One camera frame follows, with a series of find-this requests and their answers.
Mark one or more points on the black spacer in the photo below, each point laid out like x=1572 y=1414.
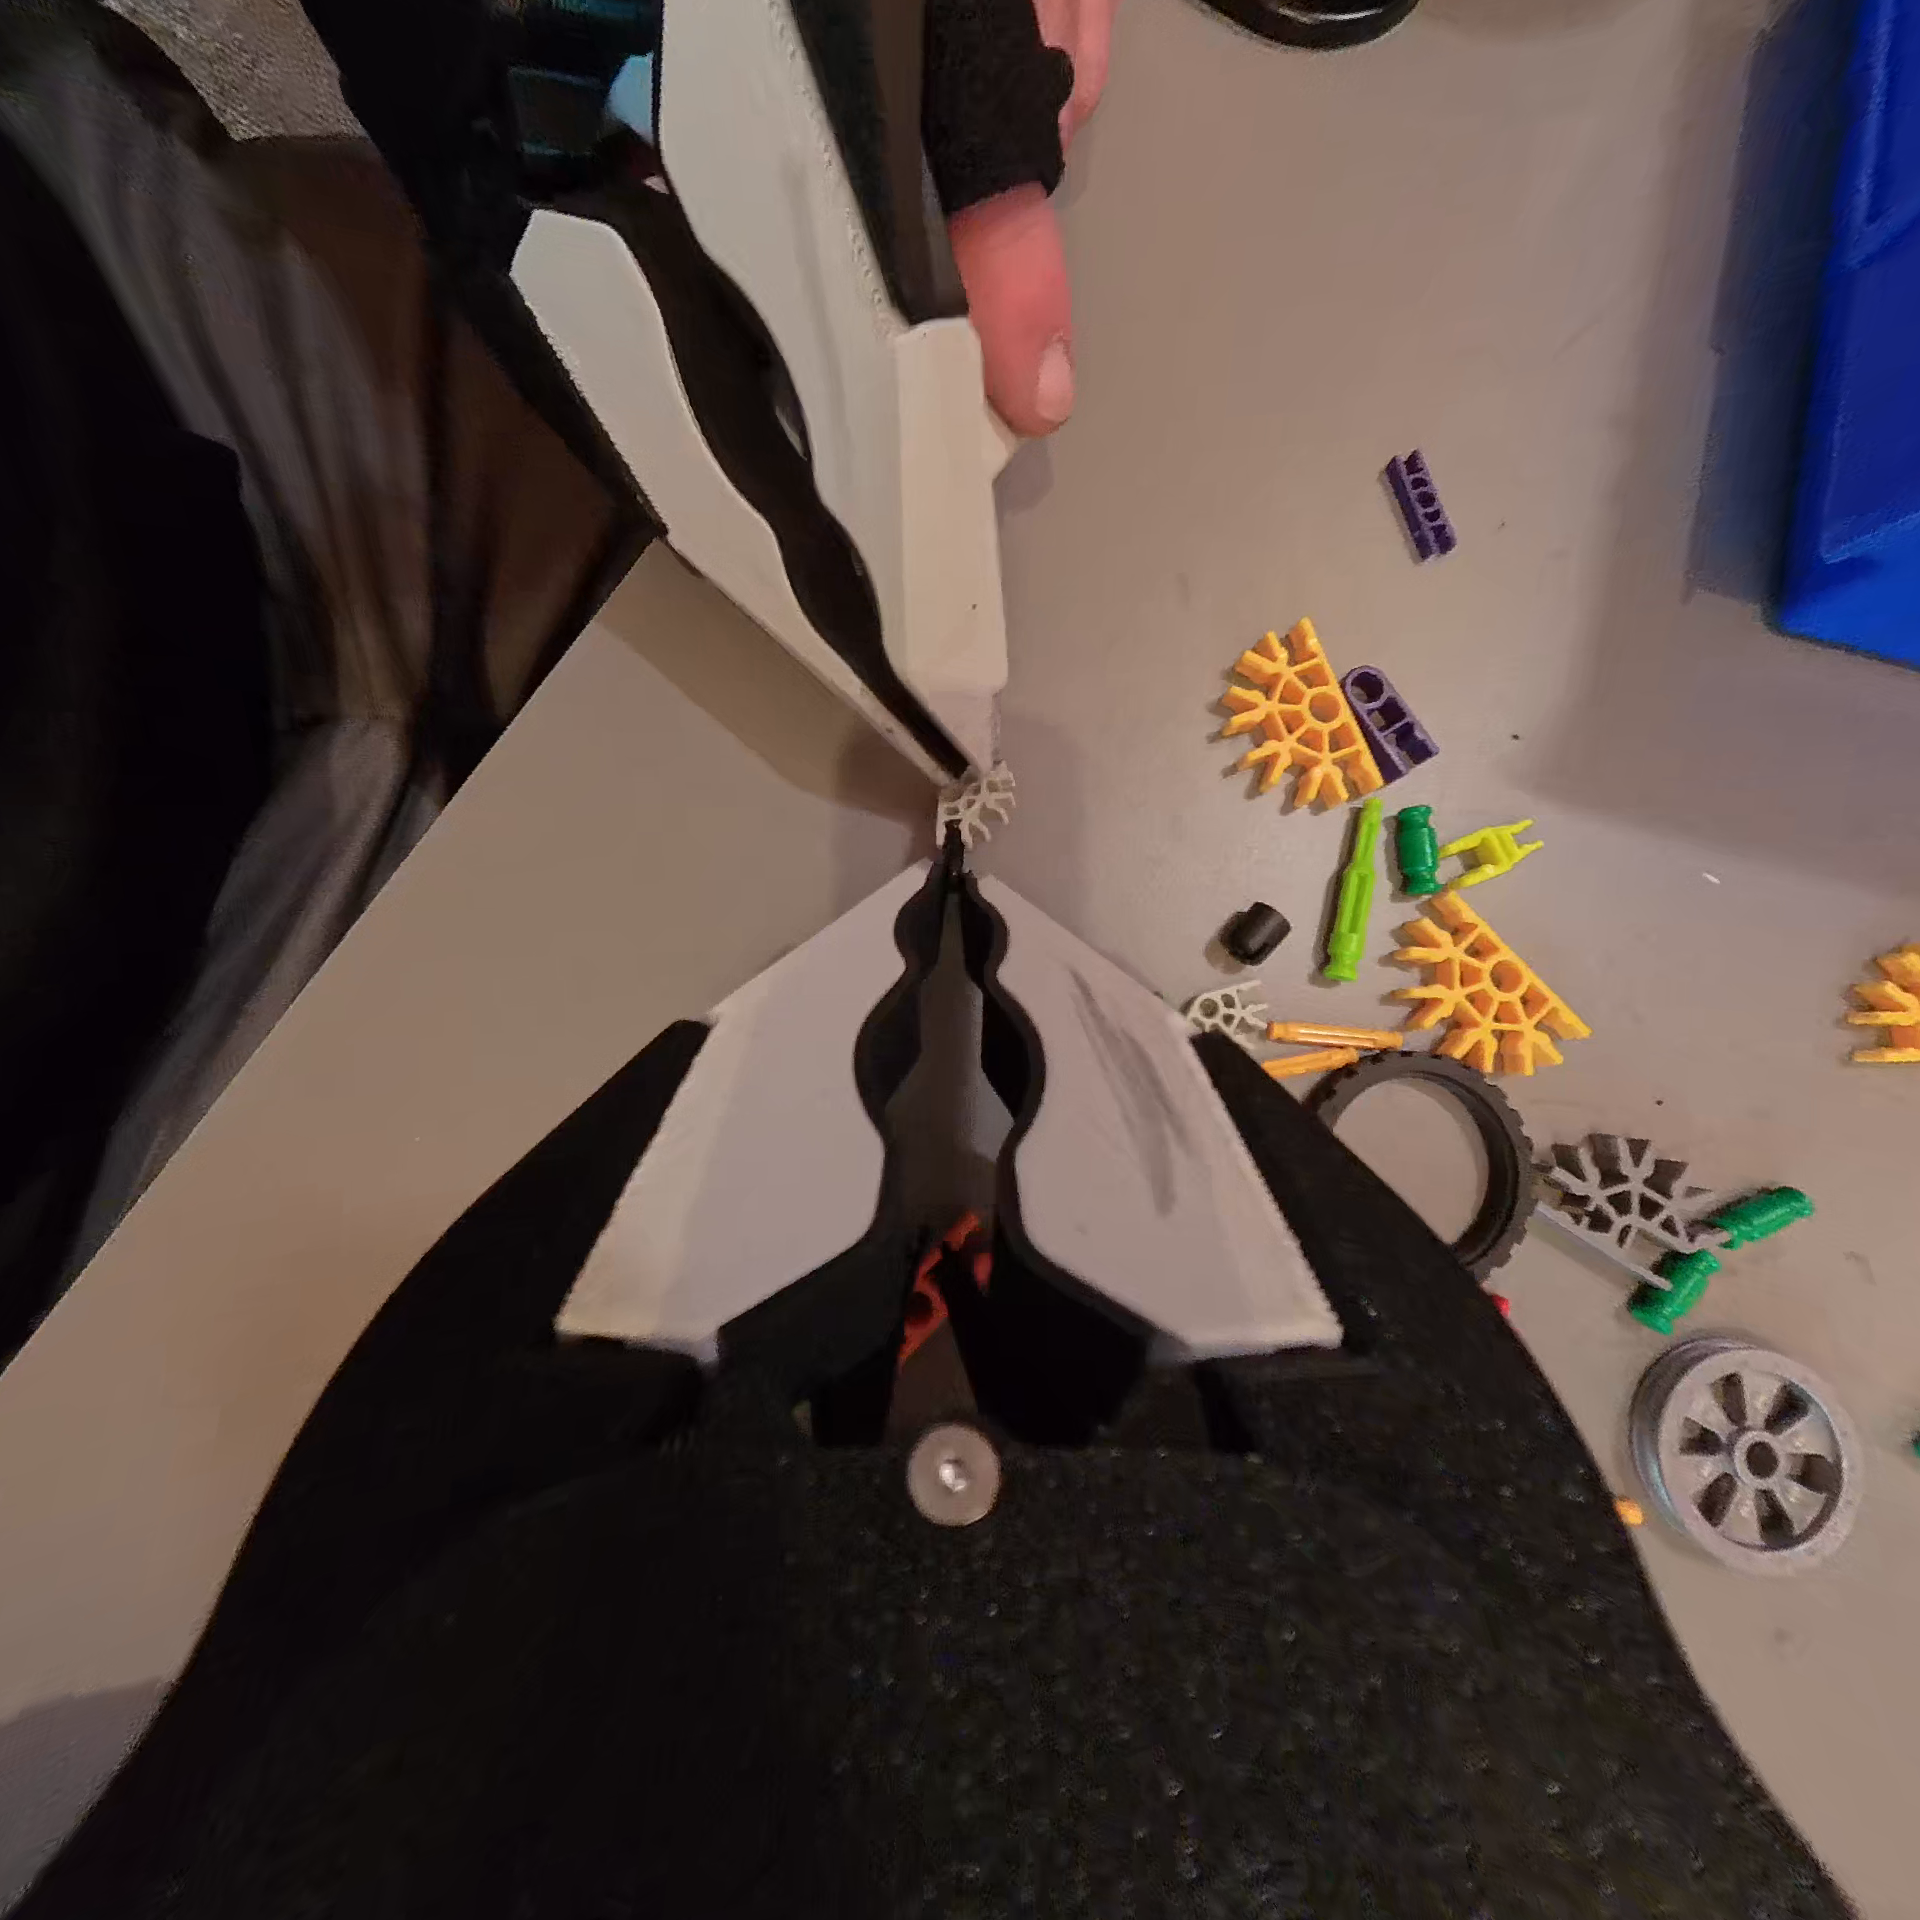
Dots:
x=1253 y=933

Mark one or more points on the black round object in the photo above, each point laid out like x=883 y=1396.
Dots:
x=1305 y=24

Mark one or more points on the short dark green rod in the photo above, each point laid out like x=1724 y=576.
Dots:
x=1418 y=851
x=1673 y=1292
x=1758 y=1215

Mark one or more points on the lime clip connector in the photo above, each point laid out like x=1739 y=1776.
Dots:
x=1483 y=853

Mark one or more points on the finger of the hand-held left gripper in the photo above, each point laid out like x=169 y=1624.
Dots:
x=840 y=300
x=629 y=389

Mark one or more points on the person's grey trousers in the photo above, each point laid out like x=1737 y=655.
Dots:
x=346 y=451

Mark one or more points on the orange connector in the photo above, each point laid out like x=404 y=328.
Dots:
x=938 y=1284

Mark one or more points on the purple connector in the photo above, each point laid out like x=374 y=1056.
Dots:
x=1387 y=723
x=1419 y=509

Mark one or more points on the dark grey fan connector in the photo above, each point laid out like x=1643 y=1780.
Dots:
x=1621 y=1195

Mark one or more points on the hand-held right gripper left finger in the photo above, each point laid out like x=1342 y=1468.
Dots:
x=734 y=1184

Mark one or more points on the light grey fan connector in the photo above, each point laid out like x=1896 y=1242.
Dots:
x=974 y=803

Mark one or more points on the yellow fan connector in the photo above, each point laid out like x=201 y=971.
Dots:
x=1483 y=991
x=1299 y=716
x=1890 y=1005

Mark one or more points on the small light grey connector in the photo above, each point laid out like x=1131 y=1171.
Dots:
x=1227 y=1013

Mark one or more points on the blue plastic bin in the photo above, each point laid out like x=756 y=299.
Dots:
x=1861 y=376

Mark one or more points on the person's black top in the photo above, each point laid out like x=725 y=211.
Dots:
x=105 y=751

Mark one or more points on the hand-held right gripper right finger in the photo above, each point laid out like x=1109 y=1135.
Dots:
x=1155 y=1184

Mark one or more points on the black rubber tyre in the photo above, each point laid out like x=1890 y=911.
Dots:
x=1507 y=1179

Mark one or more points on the lime green rod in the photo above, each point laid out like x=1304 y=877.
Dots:
x=1353 y=892

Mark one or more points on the person's left hand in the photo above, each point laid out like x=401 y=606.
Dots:
x=1020 y=330

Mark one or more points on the grey wheel hub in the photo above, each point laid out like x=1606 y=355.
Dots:
x=1747 y=1455

